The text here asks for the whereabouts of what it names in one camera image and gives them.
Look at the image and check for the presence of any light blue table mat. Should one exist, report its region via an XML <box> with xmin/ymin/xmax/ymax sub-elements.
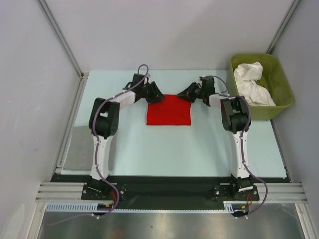
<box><xmin>74</xmin><ymin>70</ymin><xmax>287</xmax><ymax>178</ymax></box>

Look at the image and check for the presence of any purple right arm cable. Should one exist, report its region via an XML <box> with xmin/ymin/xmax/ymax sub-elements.
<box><xmin>209</xmin><ymin>76</ymin><xmax>269</xmax><ymax>219</ymax></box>

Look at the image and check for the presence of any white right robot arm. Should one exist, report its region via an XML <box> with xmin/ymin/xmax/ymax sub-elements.
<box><xmin>177</xmin><ymin>75</ymin><xmax>253</xmax><ymax>200</ymax></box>

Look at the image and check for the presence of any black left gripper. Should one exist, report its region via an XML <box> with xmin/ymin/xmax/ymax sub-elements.
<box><xmin>139</xmin><ymin>81</ymin><xmax>165</xmax><ymax>104</ymax></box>

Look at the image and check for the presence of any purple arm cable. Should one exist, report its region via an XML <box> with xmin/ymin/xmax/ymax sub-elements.
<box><xmin>209</xmin><ymin>76</ymin><xmax>269</xmax><ymax>219</ymax></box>
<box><xmin>48</xmin><ymin>64</ymin><xmax>150</xmax><ymax>225</ymax></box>

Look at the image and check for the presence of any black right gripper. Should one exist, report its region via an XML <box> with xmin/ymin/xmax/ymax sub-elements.
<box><xmin>178</xmin><ymin>82</ymin><xmax>206</xmax><ymax>103</ymax></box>

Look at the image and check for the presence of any folded grey t shirt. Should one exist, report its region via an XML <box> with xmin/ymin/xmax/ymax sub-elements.
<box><xmin>63</xmin><ymin>125</ymin><xmax>117</xmax><ymax>172</ymax></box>

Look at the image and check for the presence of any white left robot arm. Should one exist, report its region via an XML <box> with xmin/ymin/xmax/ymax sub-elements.
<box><xmin>88</xmin><ymin>73</ymin><xmax>165</xmax><ymax>199</ymax></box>

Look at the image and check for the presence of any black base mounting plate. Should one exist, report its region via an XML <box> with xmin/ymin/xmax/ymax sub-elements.
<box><xmin>50</xmin><ymin>174</ymin><xmax>289</xmax><ymax>210</ymax></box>

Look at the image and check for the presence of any white slotted cable duct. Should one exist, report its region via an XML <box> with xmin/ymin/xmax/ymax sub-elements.
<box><xmin>46</xmin><ymin>202</ymin><xmax>234</xmax><ymax>214</ymax></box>

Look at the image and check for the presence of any green plastic bin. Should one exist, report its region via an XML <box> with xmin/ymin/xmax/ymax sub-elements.
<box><xmin>227</xmin><ymin>53</ymin><xmax>294</xmax><ymax>120</ymax></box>

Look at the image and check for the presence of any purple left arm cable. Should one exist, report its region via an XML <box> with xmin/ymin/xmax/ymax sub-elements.
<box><xmin>48</xmin><ymin>64</ymin><xmax>150</xmax><ymax>225</ymax></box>

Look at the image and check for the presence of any white crumpled t shirt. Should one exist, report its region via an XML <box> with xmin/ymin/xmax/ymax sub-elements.
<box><xmin>234</xmin><ymin>62</ymin><xmax>276</xmax><ymax>107</ymax></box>

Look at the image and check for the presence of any red t shirt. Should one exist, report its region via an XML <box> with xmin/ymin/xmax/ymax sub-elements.
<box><xmin>146</xmin><ymin>95</ymin><xmax>191</xmax><ymax>126</ymax></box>

